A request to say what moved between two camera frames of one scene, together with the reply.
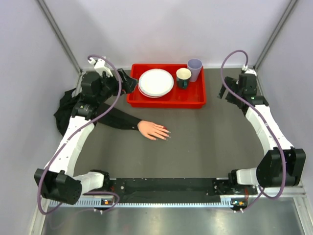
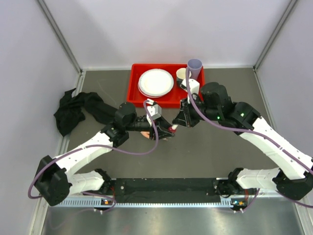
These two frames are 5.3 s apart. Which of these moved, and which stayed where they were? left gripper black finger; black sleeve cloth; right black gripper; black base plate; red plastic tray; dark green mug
Moved: right black gripper; left gripper black finger
Stayed: dark green mug; black sleeve cloth; red plastic tray; black base plate
